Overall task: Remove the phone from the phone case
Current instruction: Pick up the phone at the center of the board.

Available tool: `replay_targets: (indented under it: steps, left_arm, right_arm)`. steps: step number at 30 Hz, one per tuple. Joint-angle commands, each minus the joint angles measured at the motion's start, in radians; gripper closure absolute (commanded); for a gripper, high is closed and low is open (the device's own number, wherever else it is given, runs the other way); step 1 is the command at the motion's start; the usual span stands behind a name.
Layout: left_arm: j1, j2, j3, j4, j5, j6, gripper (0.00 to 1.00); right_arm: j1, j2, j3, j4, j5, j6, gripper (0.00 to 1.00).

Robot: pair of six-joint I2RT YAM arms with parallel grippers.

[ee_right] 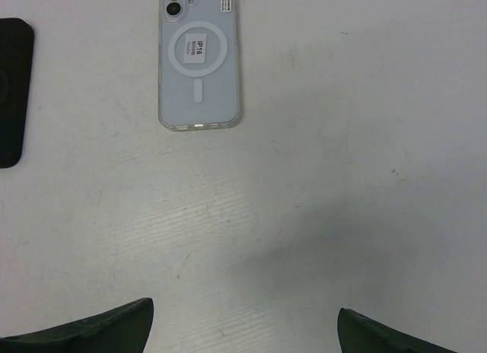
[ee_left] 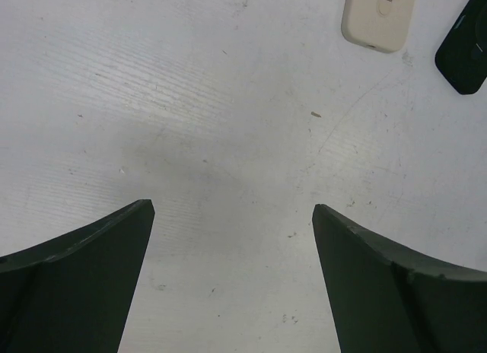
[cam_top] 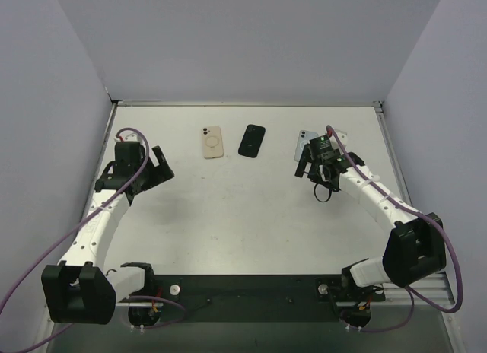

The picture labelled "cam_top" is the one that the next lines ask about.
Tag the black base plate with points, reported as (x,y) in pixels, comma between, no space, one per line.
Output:
(248,299)

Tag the black cased phone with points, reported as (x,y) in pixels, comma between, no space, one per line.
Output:
(251,141)

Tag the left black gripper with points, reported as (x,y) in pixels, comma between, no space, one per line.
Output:
(153,173)

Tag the aluminium front rail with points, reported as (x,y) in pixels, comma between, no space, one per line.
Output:
(436,288)

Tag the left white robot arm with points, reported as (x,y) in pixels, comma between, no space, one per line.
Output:
(77,289)

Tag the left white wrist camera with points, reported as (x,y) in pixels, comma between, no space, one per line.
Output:
(129,137)

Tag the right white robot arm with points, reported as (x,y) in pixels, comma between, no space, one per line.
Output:
(415,249)

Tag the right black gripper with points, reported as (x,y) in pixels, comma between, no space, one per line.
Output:
(316,169)

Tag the beige cased phone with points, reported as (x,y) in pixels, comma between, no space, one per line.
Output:
(212,142)

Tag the light blue phone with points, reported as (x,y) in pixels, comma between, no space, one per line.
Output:
(304,142)

